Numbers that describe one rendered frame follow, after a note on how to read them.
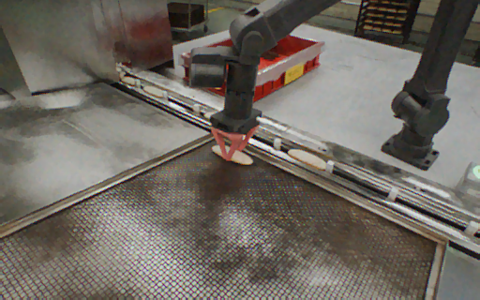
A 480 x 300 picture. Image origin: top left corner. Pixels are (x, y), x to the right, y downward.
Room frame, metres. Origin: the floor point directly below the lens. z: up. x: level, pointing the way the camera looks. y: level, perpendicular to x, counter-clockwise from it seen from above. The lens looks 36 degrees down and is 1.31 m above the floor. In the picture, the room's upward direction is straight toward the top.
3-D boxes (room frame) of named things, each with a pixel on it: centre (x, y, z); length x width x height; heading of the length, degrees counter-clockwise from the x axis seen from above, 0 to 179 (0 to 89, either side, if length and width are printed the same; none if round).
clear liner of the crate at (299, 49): (1.14, -0.07, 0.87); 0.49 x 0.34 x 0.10; 138
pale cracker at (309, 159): (0.56, -0.17, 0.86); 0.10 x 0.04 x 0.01; 52
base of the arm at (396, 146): (0.63, -0.45, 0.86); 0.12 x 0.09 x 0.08; 44
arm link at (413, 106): (0.62, -0.43, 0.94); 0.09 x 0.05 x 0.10; 100
